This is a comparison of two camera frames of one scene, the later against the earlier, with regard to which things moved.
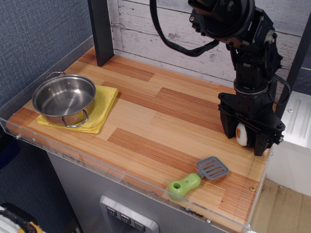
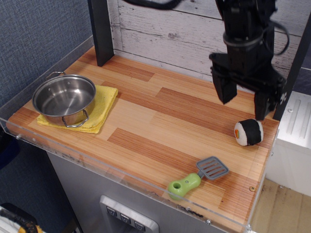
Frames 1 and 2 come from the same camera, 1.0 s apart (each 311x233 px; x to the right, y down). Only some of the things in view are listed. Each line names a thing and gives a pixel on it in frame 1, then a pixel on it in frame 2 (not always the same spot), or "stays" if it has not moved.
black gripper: x=254 y=107 -> x=248 y=62
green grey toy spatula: x=210 y=168 stays
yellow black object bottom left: x=25 y=226 stays
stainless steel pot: x=66 y=98 stays
